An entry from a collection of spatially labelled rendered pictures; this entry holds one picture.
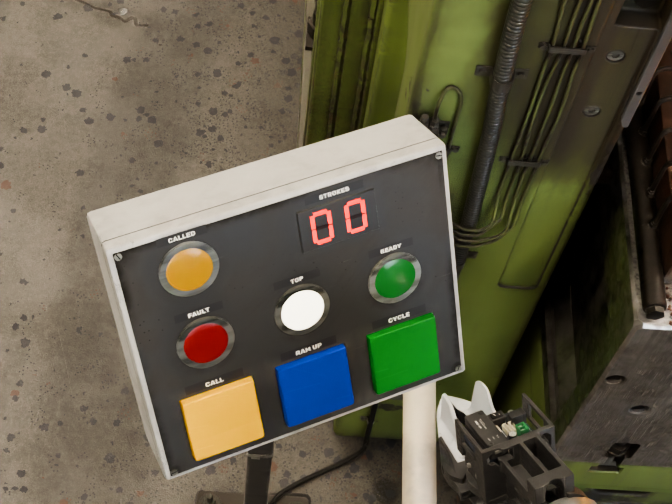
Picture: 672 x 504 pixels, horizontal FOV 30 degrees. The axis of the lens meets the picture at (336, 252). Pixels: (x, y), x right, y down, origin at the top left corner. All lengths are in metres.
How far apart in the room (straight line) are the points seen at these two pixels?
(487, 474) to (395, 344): 0.24
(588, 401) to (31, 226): 1.29
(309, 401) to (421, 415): 0.42
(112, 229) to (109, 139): 1.50
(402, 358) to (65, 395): 1.18
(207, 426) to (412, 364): 0.22
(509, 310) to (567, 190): 0.33
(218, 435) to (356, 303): 0.19
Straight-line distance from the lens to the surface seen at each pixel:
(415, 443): 1.67
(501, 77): 1.37
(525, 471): 1.09
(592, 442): 1.82
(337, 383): 1.29
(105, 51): 2.80
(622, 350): 1.55
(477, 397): 1.19
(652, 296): 1.48
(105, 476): 2.32
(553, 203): 1.63
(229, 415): 1.26
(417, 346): 1.30
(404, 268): 1.25
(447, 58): 1.37
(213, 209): 1.16
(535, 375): 2.00
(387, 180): 1.20
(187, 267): 1.16
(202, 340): 1.20
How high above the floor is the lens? 2.18
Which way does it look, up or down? 60 degrees down
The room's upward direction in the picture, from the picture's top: 9 degrees clockwise
